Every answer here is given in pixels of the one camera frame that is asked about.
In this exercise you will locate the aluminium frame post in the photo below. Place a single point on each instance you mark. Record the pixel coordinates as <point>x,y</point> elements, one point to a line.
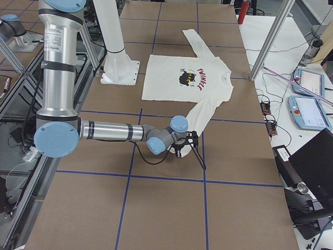
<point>271,37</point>

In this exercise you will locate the near blue teach pendant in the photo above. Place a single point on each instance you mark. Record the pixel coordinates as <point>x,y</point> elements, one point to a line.
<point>308,113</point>

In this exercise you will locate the red cylinder bottle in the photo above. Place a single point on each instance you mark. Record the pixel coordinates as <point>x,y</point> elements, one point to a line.
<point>243,11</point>

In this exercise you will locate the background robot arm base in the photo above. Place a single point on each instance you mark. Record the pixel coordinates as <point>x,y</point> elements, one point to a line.
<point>23,41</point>

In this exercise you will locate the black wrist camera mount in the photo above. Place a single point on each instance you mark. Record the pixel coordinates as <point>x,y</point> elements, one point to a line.
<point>192,139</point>

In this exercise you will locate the far blue teach pendant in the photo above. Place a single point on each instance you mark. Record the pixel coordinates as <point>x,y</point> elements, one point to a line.
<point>312,81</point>

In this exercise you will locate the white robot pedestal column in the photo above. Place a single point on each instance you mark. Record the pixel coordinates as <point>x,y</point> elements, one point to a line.
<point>119,69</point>

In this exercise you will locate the reacher grabber stick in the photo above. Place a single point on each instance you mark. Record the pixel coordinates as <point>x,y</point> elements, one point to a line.
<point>297,85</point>

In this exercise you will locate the blue teach pendant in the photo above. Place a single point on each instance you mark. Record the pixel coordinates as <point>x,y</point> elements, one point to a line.
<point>308,113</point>
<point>312,81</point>

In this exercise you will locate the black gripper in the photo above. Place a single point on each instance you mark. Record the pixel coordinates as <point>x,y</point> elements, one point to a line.
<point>178,147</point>

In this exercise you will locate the aluminium frame rack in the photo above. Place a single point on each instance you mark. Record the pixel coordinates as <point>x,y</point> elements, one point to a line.
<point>19,177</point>

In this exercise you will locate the water bottle on desk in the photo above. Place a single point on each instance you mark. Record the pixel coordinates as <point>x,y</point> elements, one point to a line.
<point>312,50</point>

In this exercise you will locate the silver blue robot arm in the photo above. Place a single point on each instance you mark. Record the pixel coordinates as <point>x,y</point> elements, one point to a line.
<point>58,126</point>

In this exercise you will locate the white long-sleeve printed shirt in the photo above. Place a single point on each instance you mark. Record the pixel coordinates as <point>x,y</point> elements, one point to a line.
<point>203,79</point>

